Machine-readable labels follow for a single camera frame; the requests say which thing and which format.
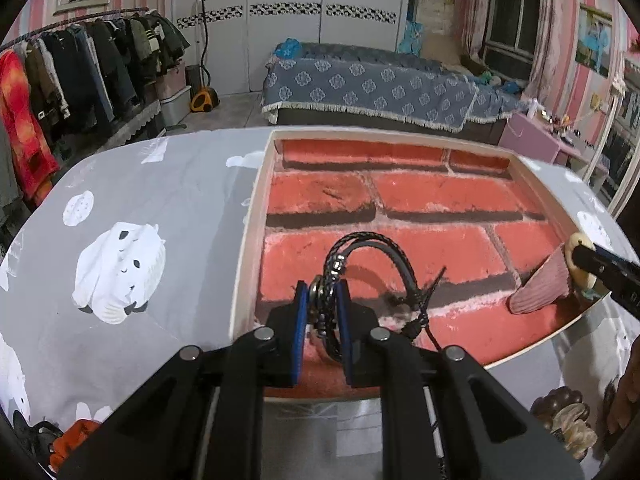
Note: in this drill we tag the pink patterned curtain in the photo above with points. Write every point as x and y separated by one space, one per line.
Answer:
547 35
475 10

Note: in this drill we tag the pink nightstand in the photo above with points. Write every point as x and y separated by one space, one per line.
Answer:
530 140

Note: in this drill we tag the cream hair clip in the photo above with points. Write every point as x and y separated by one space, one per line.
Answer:
580 272

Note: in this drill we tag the blue bag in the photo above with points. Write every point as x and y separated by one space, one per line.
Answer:
287 49

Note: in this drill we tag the dark bed base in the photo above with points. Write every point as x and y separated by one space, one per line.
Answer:
350 117

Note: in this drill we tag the brick pattern tray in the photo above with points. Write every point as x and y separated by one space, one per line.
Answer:
425 200

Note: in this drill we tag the pink storage box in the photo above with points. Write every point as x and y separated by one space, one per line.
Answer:
172 80

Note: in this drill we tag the grey lace trimmed cloth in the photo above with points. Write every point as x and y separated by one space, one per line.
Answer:
132 127

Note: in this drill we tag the bed with blue blanket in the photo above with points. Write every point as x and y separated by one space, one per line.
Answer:
370 85

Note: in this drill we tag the beige bow hair clip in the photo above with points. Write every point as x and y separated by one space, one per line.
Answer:
575 432

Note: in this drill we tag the green plush toy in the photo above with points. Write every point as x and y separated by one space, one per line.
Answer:
487 78

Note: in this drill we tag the garment steamer with yellow base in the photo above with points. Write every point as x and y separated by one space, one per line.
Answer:
205 100

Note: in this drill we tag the white wardrobe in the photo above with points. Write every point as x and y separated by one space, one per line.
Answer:
300 35

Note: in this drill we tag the metal clothes rail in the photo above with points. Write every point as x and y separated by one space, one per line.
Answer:
75 17

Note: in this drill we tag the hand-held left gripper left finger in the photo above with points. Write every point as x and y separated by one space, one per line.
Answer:
300 335

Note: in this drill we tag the row of hanging clothes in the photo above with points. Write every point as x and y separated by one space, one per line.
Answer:
90 70

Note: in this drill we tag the wall poster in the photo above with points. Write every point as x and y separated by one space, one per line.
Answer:
594 40

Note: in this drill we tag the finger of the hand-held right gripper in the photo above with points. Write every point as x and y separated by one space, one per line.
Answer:
610 270

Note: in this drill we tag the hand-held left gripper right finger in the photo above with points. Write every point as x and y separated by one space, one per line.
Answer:
344 335

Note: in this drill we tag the orange scrunchie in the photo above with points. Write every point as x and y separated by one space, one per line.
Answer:
75 442

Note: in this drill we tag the grey storage box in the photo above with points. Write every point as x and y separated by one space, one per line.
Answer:
177 107

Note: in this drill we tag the person's right hand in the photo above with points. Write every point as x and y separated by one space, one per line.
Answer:
625 400

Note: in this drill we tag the window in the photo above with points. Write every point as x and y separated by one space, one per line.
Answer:
512 20

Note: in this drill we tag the white framed mirror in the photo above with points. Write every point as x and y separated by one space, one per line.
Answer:
617 125

